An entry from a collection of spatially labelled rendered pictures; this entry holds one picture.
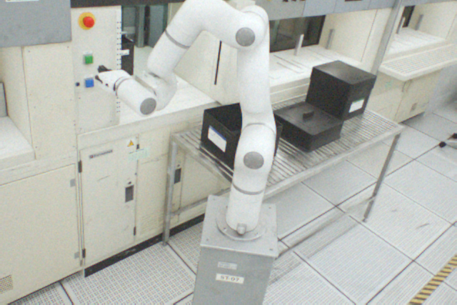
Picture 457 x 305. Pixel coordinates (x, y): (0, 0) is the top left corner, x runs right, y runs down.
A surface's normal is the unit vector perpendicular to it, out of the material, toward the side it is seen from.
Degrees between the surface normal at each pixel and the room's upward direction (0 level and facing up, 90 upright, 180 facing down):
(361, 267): 0
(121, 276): 0
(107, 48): 90
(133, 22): 90
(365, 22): 90
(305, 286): 0
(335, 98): 90
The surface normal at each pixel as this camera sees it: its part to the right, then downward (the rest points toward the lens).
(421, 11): -0.74, 0.23
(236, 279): -0.07, 0.48
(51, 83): 0.65, 0.45
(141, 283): 0.14, -0.86
